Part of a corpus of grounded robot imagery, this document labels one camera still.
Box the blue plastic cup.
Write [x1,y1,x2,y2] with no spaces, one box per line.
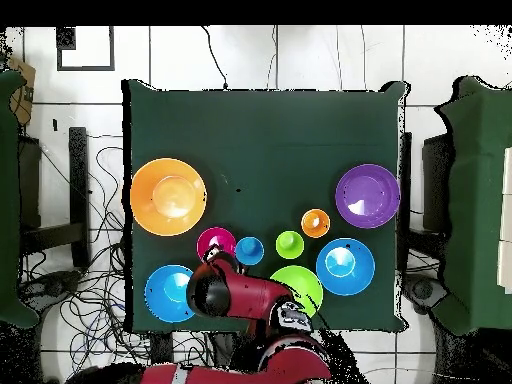
[234,236,266,267]

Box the green cloth side table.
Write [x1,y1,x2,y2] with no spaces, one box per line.
[433,74,512,337]
[0,68,40,330]

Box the black floor frame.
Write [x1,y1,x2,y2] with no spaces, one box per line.
[55,25,116,72]

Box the small pink-red bowl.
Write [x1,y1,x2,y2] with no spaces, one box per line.
[196,226,238,261]

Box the large yellow-orange bowl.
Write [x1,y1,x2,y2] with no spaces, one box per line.
[129,157,208,238]

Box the blue plastic bowl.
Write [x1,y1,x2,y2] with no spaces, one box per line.
[315,237,376,297]
[144,264,197,324]

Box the orange plastic cup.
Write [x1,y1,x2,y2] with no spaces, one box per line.
[300,208,332,240]

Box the cardboard box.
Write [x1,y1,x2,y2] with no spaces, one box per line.
[8,58,37,126]

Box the dark grey stand foot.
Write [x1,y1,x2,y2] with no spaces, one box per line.
[19,269,83,313]
[401,275,449,315]

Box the green plastic cup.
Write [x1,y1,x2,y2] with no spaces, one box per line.
[274,230,306,260]

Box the large green bowl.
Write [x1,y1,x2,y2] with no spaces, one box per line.
[270,264,324,319]

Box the black metal frame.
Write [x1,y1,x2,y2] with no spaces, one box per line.
[18,126,91,269]

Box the black cable with plug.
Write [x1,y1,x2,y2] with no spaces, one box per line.
[200,25,230,91]

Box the dark green tablecloth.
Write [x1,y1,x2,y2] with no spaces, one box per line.
[121,78,411,334]

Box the purple shallow bowl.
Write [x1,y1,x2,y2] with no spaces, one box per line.
[334,163,402,230]

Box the tangle of black cables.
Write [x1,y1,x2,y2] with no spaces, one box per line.
[19,135,153,369]

